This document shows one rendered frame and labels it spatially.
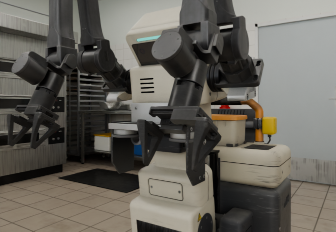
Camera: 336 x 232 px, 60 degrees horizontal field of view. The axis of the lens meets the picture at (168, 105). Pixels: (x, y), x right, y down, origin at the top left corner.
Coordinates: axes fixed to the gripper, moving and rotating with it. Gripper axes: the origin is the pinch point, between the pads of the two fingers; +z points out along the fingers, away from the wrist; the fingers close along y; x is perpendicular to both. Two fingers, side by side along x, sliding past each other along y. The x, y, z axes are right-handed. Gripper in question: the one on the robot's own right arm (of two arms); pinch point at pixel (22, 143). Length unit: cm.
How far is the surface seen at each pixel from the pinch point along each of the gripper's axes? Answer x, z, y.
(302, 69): 296, -217, 14
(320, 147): 340, -132, 33
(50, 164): 219, -37, -287
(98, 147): 290, -90, -285
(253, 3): 249, -301, -47
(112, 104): 266, -156, -262
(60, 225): 137, 25, -132
